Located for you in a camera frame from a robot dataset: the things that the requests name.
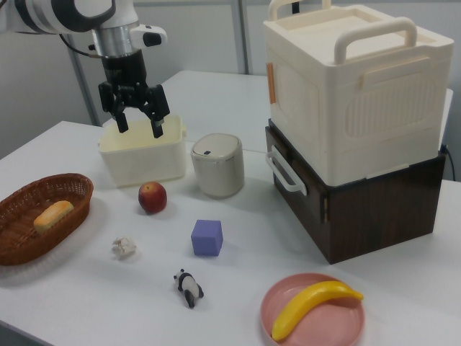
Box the purple cube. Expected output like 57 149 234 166
190 218 225 257

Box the cream plastic storage box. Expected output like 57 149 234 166
262 0 455 187

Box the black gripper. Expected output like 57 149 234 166
98 50 171 139

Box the beige mini trash can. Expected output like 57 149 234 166
190 133 244 199

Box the cream plastic tub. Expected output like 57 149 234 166
97 114 189 189

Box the panda toy figure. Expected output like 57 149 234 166
173 267 205 309

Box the bread loaf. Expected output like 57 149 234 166
32 200 75 236

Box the yellow banana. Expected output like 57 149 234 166
270 280 365 342

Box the crumpled white paper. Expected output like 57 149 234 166
109 235 138 262

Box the brown wicker basket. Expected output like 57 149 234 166
0 172 95 267

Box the red apple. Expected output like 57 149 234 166
138 180 169 216

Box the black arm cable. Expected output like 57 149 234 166
57 33 102 59

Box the white drawer handle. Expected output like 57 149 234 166
265 148 308 197

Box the pink plate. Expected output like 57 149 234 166
260 272 367 346

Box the dark wood drawer box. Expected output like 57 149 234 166
264 118 448 266

